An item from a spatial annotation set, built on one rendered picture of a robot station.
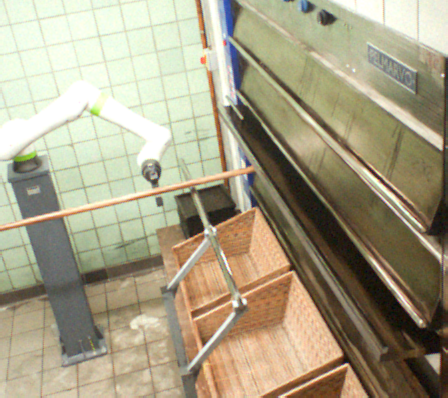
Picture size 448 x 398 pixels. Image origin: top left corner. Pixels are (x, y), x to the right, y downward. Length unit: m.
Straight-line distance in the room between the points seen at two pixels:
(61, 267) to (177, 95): 1.25
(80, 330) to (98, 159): 1.04
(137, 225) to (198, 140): 0.71
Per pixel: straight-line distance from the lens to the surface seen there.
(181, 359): 2.88
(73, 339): 3.89
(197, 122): 4.09
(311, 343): 2.68
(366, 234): 1.86
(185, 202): 3.56
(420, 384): 1.87
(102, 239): 4.37
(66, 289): 3.69
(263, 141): 2.69
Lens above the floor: 2.51
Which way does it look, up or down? 27 degrees down
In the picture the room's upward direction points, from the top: 9 degrees counter-clockwise
